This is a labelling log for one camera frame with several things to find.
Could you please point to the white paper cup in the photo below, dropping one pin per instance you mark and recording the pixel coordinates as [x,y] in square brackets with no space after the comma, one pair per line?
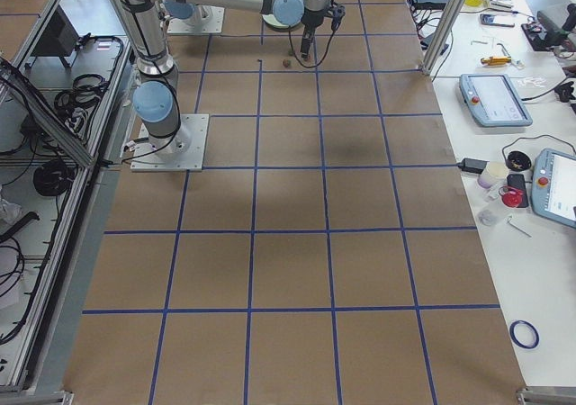
[493,173]

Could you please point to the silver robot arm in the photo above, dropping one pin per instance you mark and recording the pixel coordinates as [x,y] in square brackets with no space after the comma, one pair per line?
[155,100]
[192,14]

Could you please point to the light green plate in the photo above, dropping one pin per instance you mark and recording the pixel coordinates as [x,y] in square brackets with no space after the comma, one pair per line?
[273,23]

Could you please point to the smartphone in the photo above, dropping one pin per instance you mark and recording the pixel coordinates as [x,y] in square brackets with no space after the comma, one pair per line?
[497,20]

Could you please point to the far teach pendant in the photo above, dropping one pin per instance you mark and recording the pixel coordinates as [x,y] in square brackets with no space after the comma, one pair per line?
[493,101]

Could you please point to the yellow handled tool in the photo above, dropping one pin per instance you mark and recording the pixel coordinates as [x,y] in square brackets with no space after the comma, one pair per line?
[493,61]

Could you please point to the blue tape roll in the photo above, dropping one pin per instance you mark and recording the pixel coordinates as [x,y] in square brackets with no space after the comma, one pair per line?
[524,334]

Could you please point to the red round cap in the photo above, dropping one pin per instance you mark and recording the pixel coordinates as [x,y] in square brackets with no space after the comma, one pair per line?
[511,197]

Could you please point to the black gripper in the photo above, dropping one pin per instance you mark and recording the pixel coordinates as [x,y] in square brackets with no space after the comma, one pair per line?
[311,21]

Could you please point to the black power adapter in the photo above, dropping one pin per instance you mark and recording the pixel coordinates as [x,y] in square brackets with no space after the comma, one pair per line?
[472,165]

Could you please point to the near teach pendant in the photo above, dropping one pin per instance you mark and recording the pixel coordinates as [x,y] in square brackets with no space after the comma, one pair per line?
[553,187]

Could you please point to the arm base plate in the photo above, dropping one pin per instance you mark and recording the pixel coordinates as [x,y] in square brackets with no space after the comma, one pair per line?
[214,26]
[185,152]

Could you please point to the aluminium frame post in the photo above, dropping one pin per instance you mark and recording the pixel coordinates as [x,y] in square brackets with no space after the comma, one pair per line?
[446,22]

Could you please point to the teach pendant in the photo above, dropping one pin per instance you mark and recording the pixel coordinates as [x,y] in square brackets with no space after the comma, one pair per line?
[493,101]
[553,187]

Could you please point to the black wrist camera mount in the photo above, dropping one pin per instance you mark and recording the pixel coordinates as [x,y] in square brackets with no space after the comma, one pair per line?
[336,13]

